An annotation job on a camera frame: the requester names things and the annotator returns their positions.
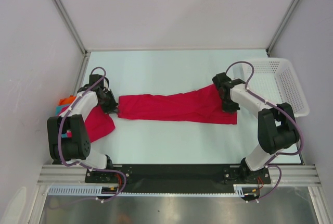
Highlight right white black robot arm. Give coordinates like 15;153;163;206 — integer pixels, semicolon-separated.
212;72;300;183

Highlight red t shirt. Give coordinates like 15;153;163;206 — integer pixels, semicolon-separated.
54;104;116;143
118;84;237;125

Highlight white perforated plastic basket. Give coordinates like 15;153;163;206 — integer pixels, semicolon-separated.
241;58;310;117

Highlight aluminium frame rail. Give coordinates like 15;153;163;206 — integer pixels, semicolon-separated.
270;165;321;185

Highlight right slotted cable duct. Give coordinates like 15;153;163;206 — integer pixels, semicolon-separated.
233;184;260;197

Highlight left slotted cable duct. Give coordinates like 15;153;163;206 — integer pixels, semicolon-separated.
48;185;119;196

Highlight slotted cable duct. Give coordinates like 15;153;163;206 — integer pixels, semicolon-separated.
233;184;260;197
48;185;119;196

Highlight folded red t shirt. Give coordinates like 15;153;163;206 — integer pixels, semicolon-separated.
54;104;116;143

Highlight teal t shirt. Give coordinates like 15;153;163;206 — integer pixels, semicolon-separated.
55;104;70;115

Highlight orange t shirt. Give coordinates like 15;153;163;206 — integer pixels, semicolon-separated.
58;95;76;106

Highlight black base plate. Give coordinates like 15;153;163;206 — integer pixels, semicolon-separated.
84;163;272;194

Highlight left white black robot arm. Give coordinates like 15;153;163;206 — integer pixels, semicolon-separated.
47;74;118;182

